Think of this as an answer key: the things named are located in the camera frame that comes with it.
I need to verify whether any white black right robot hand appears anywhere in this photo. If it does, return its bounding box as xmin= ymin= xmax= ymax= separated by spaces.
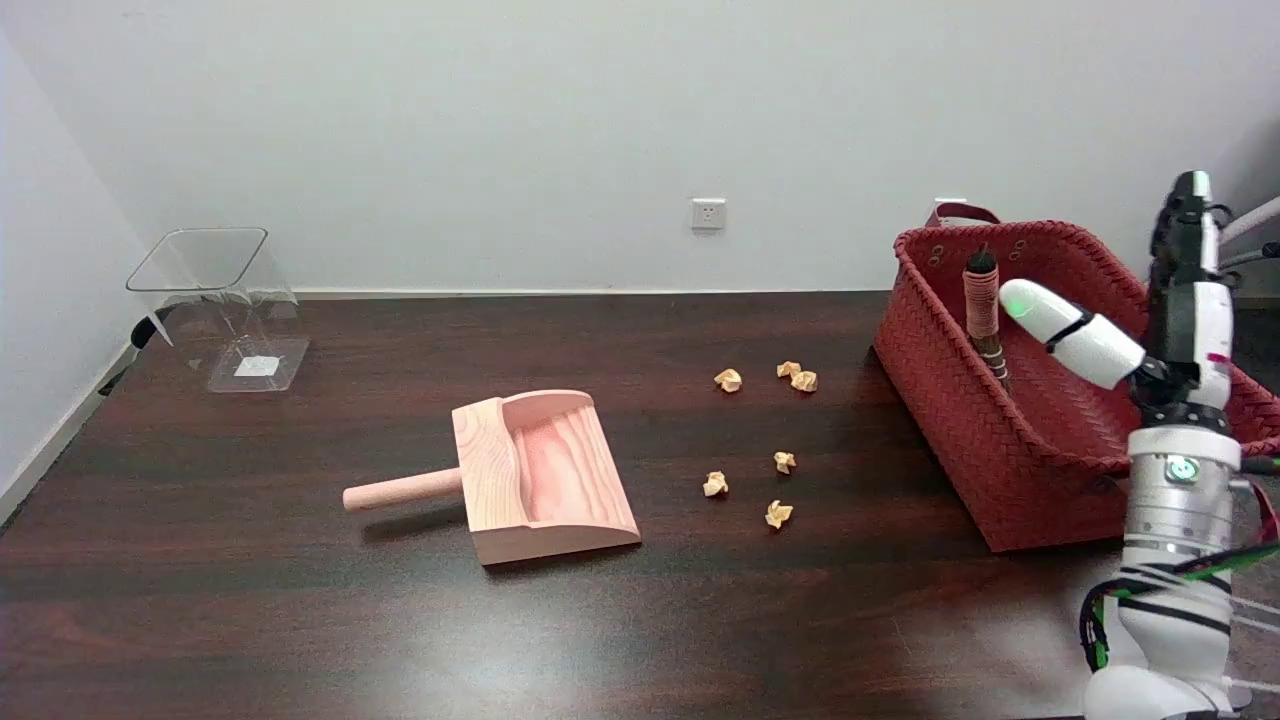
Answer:
xmin=1000 ymin=170 xmax=1241 ymax=413

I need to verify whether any small brown broom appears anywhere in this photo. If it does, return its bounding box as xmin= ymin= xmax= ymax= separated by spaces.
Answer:
xmin=962 ymin=243 xmax=1012 ymax=396

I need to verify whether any red woven basket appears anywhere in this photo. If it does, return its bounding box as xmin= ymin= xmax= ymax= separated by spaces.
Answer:
xmin=873 ymin=203 xmax=1280 ymax=553

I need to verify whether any wooden dustpan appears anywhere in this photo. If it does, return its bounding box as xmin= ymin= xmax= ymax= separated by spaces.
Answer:
xmin=342 ymin=390 xmax=642 ymax=567

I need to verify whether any clear plastic bin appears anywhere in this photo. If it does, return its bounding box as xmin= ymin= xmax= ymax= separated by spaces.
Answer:
xmin=126 ymin=227 xmax=311 ymax=394

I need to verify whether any dark chair frame tube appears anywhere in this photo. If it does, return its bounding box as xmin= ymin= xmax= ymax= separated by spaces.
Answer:
xmin=1220 ymin=242 xmax=1280 ymax=273

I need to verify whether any pale chair frame tube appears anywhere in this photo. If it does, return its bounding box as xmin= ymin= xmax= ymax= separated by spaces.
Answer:
xmin=1218 ymin=195 xmax=1280 ymax=247

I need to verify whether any green black cable bundle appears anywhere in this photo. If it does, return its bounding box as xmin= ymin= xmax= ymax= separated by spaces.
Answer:
xmin=1078 ymin=540 xmax=1280 ymax=673

